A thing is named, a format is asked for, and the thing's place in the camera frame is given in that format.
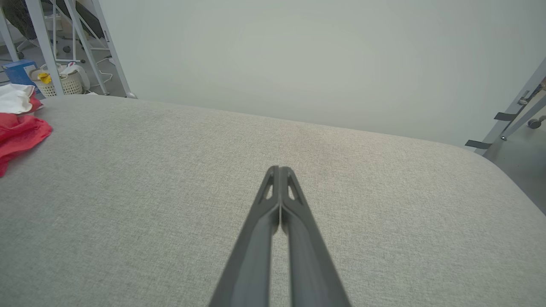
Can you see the blue box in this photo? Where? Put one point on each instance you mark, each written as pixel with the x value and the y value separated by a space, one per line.
pixel 17 71

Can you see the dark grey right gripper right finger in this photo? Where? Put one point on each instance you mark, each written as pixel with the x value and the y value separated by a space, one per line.
pixel 311 264

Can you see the grey caster wheel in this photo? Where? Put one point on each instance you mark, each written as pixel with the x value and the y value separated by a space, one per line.
pixel 535 123

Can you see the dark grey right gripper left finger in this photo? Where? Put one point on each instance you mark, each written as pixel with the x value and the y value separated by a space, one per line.
pixel 251 256

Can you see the grey metal frame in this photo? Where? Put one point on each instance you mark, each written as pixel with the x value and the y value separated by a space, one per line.
pixel 518 111

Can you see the white cloth in basket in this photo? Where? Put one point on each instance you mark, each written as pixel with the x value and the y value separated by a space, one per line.
pixel 76 70

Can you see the red and white t-shirt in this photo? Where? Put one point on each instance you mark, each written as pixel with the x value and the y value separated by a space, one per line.
pixel 21 136

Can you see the dark office chair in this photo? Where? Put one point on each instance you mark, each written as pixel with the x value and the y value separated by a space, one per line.
pixel 19 17

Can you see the white metal frame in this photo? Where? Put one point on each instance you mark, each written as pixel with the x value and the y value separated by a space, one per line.
pixel 45 42

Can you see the white perforated laundry basket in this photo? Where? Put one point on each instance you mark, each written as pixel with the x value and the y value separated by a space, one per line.
pixel 70 85

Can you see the yellow item in basket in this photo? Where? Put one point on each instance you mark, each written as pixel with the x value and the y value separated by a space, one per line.
pixel 44 78

